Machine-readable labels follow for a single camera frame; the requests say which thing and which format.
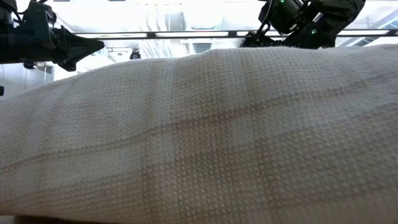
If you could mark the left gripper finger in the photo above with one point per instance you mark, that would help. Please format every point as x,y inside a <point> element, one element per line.
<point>71,57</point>
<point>76,43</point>

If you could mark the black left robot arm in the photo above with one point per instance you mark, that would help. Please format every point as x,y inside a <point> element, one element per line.
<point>6,14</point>

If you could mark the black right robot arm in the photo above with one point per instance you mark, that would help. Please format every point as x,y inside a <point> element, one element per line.
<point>335,18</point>

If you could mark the grey louvred vent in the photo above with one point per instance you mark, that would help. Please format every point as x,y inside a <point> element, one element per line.
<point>202,48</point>

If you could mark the white waffle-weave cloth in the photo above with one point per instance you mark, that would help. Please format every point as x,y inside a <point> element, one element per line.
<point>199,140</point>

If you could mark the small black hanging camera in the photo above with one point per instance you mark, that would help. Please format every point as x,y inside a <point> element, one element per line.
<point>29,65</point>
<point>135,55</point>

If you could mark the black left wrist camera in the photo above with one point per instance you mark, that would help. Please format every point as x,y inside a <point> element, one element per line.
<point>37,18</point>

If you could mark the black aluminium table frame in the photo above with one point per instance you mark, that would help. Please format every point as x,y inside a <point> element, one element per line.
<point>151,35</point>

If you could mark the grey ceiling duct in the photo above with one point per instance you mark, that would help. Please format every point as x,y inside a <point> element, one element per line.
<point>373,39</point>

